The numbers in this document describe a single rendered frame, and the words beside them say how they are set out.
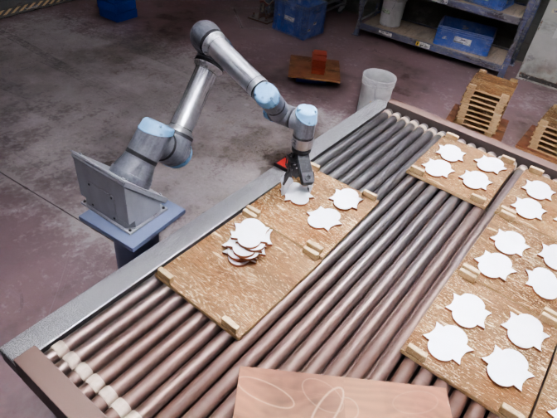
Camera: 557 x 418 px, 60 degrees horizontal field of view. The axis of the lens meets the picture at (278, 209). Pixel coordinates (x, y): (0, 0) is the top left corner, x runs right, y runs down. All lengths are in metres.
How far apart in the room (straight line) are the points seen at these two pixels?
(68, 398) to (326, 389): 0.61
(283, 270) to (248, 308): 0.19
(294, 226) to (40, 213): 1.98
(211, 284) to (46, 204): 2.03
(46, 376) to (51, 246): 1.77
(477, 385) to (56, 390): 1.08
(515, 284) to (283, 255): 0.78
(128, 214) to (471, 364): 1.16
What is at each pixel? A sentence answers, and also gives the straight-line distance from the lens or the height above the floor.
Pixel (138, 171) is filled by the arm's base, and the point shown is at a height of 1.08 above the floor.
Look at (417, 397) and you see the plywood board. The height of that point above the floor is 1.04.
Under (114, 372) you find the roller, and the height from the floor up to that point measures 0.91.
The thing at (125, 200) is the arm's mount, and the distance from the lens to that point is 1.67.
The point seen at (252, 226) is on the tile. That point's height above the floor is 1.02.
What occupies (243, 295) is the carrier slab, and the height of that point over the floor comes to 0.94.
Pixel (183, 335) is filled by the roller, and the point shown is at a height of 0.91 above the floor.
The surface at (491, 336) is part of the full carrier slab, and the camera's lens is 1.61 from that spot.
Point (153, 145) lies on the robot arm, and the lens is 1.71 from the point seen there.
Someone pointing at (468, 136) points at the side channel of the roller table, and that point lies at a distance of 2.52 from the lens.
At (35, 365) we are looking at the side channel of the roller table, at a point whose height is 0.95.
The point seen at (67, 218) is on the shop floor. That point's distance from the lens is 3.24.
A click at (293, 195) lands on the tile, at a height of 0.95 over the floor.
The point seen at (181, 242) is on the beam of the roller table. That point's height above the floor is 0.91.
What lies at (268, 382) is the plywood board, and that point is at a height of 1.04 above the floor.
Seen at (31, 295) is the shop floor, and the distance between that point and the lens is 2.85.
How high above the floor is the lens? 2.08
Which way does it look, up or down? 40 degrees down
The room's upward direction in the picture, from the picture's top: 7 degrees clockwise
